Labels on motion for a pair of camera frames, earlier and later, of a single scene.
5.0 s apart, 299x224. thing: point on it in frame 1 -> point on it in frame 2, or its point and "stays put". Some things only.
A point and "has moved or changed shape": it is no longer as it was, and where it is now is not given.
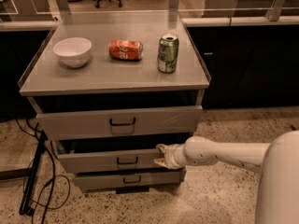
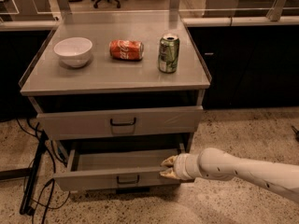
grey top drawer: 120,123 stays put
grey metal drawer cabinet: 109,88 stays put
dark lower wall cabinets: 249,65 stays put
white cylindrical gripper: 171,156 -> 181,166
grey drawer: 109,161 has moved or changed shape
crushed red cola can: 126,49 stays put
